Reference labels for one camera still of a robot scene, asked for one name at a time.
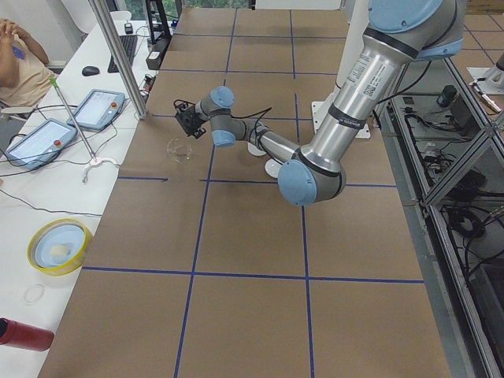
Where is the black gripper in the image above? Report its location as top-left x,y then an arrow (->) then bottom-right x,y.
173,99 -> 206,139

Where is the clear glass funnel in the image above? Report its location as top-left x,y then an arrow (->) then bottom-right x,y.
166,138 -> 192,163

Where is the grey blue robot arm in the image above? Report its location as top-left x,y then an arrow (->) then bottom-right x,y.
174,0 -> 467,206

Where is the teach pendant tablet far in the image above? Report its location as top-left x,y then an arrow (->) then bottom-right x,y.
72,89 -> 125,131

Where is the teach pendant tablet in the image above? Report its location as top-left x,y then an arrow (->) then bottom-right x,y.
72,89 -> 125,131
6,118 -> 77,169

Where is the black keyboard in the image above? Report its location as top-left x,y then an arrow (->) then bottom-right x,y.
107,34 -> 139,74

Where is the black computer mouse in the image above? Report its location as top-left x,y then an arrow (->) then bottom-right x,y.
81,65 -> 101,77

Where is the metal rod green tip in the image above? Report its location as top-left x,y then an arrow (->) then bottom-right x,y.
50,77 -> 97,163

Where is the teach pendant tablet near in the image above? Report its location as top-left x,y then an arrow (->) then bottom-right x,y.
6,118 -> 77,169

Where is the seated person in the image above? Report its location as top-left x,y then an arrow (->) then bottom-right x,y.
1,19 -> 57,107

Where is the red cylinder bottle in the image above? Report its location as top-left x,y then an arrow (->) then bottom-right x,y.
1,318 -> 54,351

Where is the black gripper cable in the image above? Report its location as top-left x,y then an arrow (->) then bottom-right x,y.
228,106 -> 274,139

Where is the white claw bracket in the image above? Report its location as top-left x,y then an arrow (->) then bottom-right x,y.
82,156 -> 120,184

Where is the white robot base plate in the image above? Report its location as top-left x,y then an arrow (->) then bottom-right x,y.
311,102 -> 371,139

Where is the aluminium frame post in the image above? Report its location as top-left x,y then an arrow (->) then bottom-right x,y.
88,0 -> 147,120

